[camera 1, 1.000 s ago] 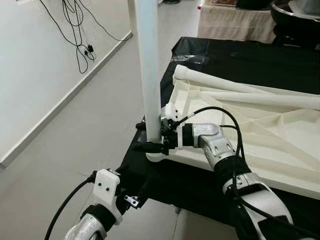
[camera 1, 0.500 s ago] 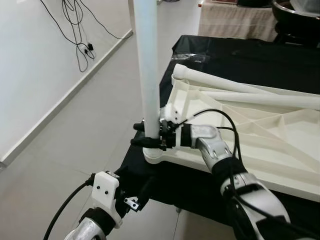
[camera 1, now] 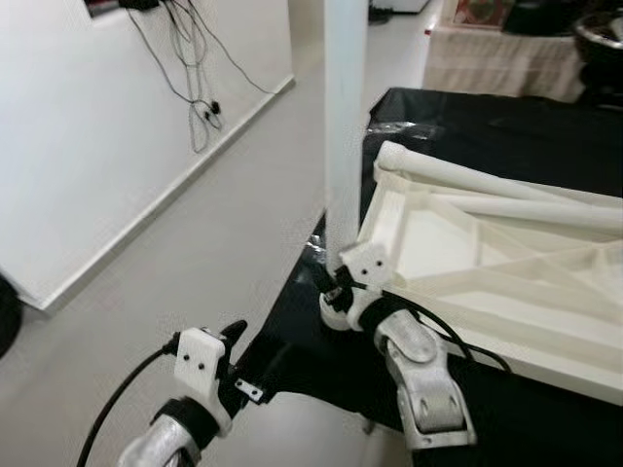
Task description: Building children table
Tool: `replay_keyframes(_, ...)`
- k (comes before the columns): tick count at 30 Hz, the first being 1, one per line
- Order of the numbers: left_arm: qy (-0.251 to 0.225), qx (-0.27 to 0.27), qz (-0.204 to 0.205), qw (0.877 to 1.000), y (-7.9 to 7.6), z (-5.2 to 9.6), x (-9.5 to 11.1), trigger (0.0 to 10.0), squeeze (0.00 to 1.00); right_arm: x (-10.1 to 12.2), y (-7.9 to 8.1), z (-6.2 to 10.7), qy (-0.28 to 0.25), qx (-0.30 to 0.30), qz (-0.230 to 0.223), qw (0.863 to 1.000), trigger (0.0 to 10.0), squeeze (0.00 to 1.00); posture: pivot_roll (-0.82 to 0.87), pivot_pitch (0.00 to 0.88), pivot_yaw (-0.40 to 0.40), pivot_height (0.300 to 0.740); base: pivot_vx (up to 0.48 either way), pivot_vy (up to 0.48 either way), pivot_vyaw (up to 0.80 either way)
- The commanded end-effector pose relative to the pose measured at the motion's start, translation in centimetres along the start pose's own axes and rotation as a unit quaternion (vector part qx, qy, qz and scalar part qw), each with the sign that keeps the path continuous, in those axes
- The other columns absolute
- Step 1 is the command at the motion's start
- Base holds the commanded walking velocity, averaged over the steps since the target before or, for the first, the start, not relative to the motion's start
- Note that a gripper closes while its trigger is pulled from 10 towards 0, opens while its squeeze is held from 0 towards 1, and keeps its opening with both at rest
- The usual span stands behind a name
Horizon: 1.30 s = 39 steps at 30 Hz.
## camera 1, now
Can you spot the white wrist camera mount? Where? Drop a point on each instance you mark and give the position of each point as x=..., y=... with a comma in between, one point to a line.
x=365, y=265
x=200, y=360

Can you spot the black plug adapter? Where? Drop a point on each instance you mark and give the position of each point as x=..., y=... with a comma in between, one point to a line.
x=212, y=107

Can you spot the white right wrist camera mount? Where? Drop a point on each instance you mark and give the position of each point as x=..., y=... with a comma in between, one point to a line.
x=365, y=265

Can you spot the black tablecloth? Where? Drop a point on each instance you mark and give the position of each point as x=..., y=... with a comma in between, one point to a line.
x=487, y=126

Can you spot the white plastic table leg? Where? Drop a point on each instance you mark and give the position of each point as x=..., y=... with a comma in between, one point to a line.
x=346, y=126
x=467, y=175
x=555, y=212

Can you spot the black plastic bag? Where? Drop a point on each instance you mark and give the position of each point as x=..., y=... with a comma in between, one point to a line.
x=540, y=15

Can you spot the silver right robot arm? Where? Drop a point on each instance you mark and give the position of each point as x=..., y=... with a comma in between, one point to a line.
x=423, y=384

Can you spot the red printed carton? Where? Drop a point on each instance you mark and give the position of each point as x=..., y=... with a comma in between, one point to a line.
x=479, y=12

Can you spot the white plastic children table top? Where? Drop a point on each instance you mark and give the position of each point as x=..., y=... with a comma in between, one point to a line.
x=458, y=263

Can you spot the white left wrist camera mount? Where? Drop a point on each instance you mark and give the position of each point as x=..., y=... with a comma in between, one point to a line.
x=200, y=360

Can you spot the beige cover cloth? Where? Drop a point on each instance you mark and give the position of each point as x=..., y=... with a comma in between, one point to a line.
x=496, y=63

